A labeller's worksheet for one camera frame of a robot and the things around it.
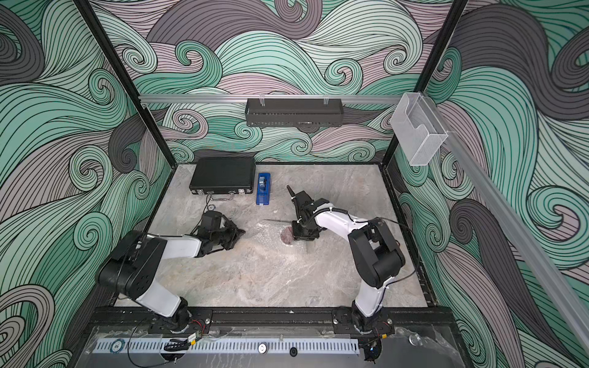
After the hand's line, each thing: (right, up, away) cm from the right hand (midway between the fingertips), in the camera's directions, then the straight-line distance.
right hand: (295, 239), depth 89 cm
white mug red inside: (-3, +2, -2) cm, 4 cm away
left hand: (-20, +4, +3) cm, 20 cm away
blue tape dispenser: (-14, +20, +14) cm, 28 cm away
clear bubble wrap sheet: (-11, +1, -2) cm, 11 cm away
